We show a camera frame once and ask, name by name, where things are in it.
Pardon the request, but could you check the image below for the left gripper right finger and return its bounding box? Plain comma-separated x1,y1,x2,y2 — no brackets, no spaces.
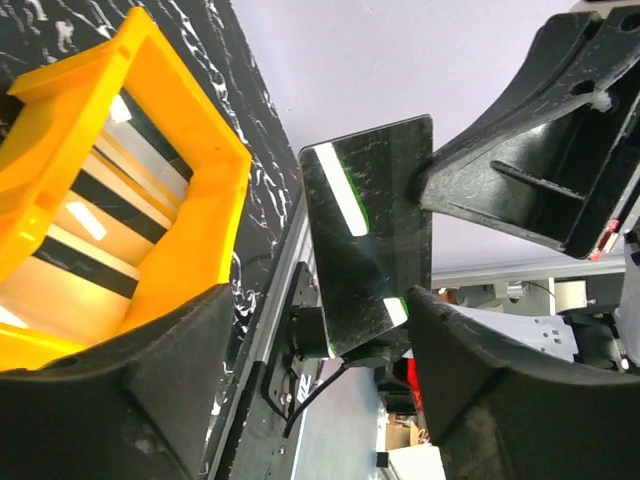
406,286,639,479

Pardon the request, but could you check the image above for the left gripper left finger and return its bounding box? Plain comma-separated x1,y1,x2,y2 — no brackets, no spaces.
1,284,233,479

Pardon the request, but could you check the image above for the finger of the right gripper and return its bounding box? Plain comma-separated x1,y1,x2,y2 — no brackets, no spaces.
411,2,639,259

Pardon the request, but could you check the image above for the stack of credit cards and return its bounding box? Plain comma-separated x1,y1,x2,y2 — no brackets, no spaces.
1,91,192,343

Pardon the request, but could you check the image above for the black credit card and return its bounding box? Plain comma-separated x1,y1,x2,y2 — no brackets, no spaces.
299,114,433,356

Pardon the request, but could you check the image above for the small yellow card bin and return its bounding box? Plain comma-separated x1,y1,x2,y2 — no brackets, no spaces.
1,7,251,371

